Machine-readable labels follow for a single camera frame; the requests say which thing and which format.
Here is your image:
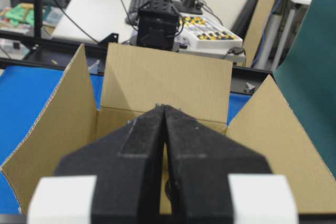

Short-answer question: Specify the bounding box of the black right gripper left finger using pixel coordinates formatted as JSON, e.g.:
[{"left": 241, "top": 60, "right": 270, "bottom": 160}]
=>
[{"left": 27, "top": 104, "right": 166, "bottom": 224}]

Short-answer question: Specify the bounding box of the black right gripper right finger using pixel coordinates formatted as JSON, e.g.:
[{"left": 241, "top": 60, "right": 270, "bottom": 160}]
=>
[{"left": 164, "top": 104, "right": 299, "bottom": 224}]

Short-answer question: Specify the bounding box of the brown cardboard box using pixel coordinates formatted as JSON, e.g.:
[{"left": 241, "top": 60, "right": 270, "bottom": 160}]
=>
[{"left": 1, "top": 44, "right": 335, "bottom": 214}]

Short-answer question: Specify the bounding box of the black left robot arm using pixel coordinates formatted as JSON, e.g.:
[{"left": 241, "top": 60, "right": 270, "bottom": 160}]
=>
[{"left": 130, "top": 0, "right": 202, "bottom": 51}]

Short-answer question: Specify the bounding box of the white parts organizer box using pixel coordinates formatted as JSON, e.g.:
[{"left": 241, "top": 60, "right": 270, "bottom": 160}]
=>
[{"left": 177, "top": 13, "right": 243, "bottom": 50}]

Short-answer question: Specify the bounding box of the dark green panel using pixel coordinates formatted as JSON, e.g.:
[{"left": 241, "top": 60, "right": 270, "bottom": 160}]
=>
[{"left": 274, "top": 0, "right": 335, "bottom": 175}]

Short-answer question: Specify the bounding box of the white board on desk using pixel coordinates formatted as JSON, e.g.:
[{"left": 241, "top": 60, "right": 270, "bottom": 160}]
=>
[{"left": 51, "top": 0, "right": 135, "bottom": 43}]

